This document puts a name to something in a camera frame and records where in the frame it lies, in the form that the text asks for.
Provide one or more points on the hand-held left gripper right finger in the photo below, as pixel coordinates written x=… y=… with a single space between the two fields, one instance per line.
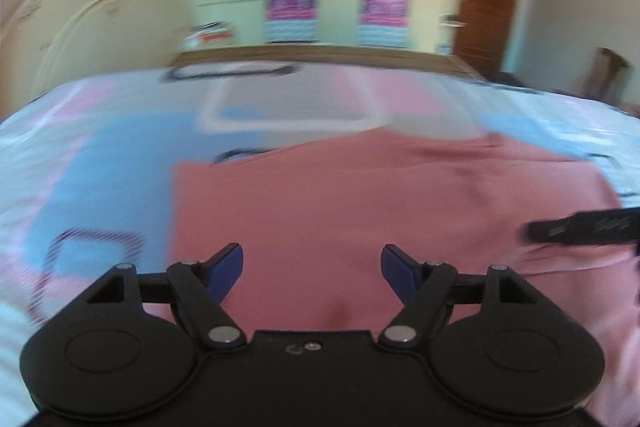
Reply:
x=397 y=269

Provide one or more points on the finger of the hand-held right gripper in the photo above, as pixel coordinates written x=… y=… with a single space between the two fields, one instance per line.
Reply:
x=580 y=227

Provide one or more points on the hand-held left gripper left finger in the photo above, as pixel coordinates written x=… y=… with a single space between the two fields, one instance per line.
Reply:
x=227 y=269

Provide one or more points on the pink knit garment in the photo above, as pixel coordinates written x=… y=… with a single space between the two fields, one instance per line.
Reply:
x=350 y=217

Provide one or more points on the wooden chair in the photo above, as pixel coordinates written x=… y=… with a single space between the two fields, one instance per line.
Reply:
x=605 y=74

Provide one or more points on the bed with patterned sheet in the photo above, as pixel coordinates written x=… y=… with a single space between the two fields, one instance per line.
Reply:
x=100 y=147

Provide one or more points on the white orange cardboard box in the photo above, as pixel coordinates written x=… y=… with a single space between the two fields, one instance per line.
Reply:
x=210 y=34

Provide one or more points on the cream arched headboard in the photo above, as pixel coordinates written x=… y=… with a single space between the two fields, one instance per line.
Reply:
x=75 y=22

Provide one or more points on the wooden bed frame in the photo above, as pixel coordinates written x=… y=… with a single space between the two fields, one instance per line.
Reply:
x=350 y=56

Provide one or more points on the purple wall calendar poster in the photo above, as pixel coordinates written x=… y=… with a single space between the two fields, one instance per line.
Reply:
x=385 y=7
x=291 y=2

